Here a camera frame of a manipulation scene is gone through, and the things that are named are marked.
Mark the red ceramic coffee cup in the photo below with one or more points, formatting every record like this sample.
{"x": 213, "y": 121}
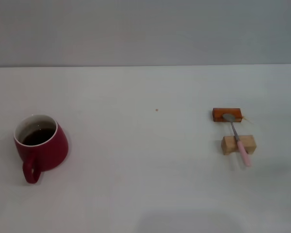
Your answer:
{"x": 53, "y": 150}

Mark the orange-brown wooden block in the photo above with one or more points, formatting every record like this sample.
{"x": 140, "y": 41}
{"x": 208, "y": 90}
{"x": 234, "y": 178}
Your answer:
{"x": 218, "y": 114}

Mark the light wooden notched block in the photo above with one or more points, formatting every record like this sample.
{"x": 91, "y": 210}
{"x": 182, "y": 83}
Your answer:
{"x": 229, "y": 144}

